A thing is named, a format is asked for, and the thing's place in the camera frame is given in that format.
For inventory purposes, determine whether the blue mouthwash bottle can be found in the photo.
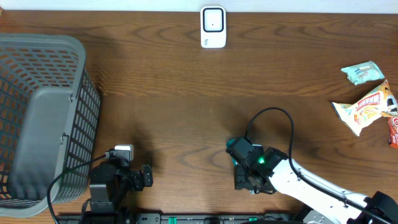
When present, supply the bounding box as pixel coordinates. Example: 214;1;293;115
226;138;241;166

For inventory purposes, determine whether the yellow snack bag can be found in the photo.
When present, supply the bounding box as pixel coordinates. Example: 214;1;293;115
331;80;397;136

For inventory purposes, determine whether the brown Top chocolate bar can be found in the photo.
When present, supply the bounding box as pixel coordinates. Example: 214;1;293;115
387;117;398;149

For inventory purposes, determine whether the teal wet wipes pack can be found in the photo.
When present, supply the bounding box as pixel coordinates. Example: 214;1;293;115
341;61;385;85

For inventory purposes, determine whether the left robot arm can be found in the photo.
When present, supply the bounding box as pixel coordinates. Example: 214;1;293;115
79;157;154;224

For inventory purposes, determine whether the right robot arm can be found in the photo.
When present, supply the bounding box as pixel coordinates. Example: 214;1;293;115
226;138;397;223

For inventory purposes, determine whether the white barcode scanner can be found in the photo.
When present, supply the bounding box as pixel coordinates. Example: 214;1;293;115
200;6;226;49

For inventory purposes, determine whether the grey plastic shopping basket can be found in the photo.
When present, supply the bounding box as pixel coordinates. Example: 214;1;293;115
1;34;101;218

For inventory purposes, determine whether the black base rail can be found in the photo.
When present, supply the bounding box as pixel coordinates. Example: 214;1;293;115
55;210;310;224

